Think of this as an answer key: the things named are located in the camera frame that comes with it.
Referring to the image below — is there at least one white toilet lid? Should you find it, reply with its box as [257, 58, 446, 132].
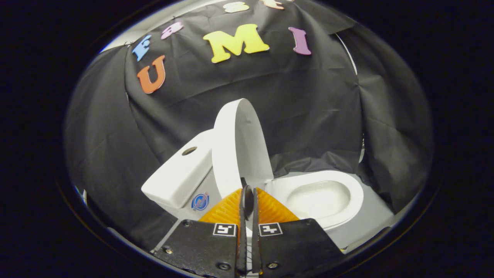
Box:
[211, 98, 275, 200]

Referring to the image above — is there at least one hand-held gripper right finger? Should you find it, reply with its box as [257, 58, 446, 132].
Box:
[251, 187, 344, 277]

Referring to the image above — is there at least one white toilet tank cover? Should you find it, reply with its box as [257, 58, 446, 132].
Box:
[141, 129, 215, 209]

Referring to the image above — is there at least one white toilet seat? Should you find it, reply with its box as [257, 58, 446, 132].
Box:
[264, 170, 364, 232]

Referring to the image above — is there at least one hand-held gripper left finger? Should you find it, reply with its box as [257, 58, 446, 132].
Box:
[152, 185, 248, 278]

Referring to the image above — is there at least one white ceramic toilet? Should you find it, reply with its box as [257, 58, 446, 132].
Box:
[160, 168, 364, 247]

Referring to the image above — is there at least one black backdrop cloth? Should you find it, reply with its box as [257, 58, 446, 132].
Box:
[64, 0, 435, 251]

